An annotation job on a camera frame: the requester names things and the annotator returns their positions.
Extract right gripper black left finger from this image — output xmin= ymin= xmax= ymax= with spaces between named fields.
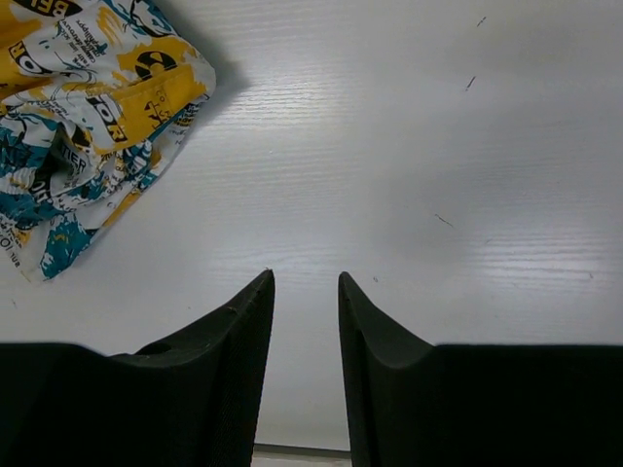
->
xmin=1 ymin=270 xmax=275 ymax=466

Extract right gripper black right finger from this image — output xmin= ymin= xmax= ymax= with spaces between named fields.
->
xmin=338 ymin=273 xmax=622 ymax=466

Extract white teal yellow patterned shorts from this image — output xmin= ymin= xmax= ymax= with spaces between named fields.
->
xmin=1 ymin=1 xmax=216 ymax=281

